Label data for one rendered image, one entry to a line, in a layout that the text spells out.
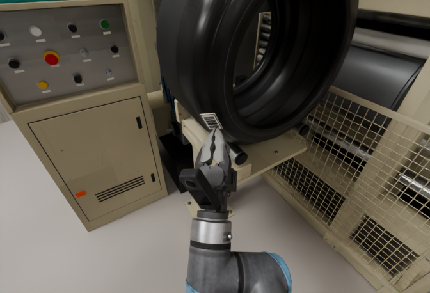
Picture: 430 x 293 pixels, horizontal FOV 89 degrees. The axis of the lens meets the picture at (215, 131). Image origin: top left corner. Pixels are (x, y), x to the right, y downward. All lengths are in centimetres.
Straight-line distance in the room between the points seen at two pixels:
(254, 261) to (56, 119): 98
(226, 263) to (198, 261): 6
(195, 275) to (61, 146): 94
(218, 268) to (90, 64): 96
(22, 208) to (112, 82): 127
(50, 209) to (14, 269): 38
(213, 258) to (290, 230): 116
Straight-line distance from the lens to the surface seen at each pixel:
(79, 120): 119
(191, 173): 44
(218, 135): 52
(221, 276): 51
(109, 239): 166
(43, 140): 124
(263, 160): 81
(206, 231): 49
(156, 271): 149
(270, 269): 56
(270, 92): 93
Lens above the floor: 136
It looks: 37 degrees down
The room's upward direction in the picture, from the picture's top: straight up
